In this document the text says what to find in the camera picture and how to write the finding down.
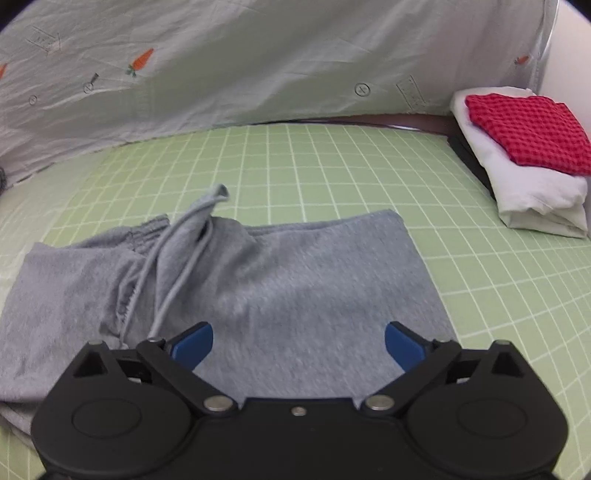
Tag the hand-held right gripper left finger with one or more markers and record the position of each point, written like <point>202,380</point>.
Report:
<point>191,345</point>

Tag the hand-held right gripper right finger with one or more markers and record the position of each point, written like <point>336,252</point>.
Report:
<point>405,345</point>

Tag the grey sweatpants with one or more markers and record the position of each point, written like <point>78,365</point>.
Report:
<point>300,286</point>

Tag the green grid bedsheet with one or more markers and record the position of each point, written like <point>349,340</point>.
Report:
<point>485,277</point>

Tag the white folded garment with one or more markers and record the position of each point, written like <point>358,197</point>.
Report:
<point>531,194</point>

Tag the red checked folded garment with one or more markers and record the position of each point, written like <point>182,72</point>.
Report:
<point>531,127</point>

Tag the grey carrot print sheet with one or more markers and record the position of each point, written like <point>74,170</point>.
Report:
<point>258,64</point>

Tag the brown wooden bed frame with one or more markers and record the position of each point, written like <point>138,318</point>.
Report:
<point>415,122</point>

